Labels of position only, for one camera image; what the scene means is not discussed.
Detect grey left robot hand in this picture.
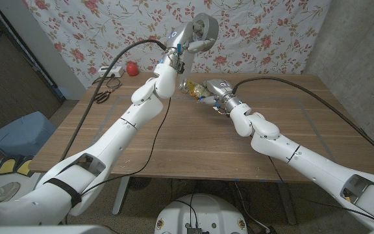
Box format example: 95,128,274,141
166,21,215,55

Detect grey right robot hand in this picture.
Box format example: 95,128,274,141
198,78,240,110

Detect grey duct tape roll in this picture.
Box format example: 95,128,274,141
180,12,219,86

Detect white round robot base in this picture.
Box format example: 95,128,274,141
154,193,249,234

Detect black orange scissors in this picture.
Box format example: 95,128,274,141
91,84,123,105

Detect floral backdrop cloth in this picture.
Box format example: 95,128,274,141
23,0,332,89

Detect red round object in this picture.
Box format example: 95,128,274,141
125,62,140,77

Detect white power strip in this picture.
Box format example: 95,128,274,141
97,66,125,79

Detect grey table leg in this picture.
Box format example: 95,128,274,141
112,176,131,216
277,181,297,226

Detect blue padded stool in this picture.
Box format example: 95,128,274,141
0,110,57,157

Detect yellow black foot pedal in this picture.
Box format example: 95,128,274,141
15,155,35,178
0,157,19,176

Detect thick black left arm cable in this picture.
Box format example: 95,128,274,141
58,38,168,162

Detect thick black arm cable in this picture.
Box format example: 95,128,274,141
58,38,168,162
231,76,374,166

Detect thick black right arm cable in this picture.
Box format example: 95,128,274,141
231,76,374,166

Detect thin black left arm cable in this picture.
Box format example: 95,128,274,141
79,96,172,196

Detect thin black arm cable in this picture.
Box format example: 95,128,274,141
267,155,374,226
79,96,172,196

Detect black power strip cable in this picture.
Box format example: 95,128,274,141
92,75,123,90

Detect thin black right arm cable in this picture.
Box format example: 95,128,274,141
267,155,374,226

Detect white floor cable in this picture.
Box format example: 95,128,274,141
234,181,272,233

